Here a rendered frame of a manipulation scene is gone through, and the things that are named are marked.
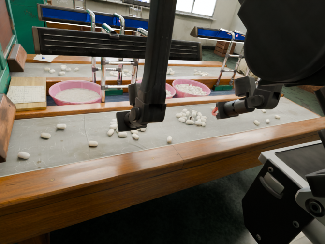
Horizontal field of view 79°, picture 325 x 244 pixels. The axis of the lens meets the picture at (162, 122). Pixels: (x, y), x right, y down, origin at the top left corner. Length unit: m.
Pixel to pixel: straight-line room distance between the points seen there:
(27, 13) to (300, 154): 3.36
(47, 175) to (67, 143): 0.18
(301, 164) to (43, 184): 0.61
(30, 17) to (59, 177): 2.97
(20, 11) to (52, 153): 2.85
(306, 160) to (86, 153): 0.63
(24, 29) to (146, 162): 3.04
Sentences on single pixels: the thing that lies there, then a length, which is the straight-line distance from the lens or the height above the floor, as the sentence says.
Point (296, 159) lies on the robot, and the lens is 0.45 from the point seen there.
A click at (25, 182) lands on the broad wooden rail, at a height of 0.76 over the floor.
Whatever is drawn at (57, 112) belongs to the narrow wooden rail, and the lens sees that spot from 0.95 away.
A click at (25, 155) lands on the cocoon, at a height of 0.76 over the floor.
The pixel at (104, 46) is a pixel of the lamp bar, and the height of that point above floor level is 1.07.
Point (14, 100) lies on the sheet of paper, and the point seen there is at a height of 0.78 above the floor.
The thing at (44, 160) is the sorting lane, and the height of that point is 0.74.
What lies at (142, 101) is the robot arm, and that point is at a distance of 0.50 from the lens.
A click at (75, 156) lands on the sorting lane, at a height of 0.74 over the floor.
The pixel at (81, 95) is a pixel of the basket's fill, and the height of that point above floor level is 0.74.
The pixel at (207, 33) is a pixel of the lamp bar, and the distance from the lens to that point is 1.64.
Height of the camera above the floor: 1.25
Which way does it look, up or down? 32 degrees down
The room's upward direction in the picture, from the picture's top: 12 degrees clockwise
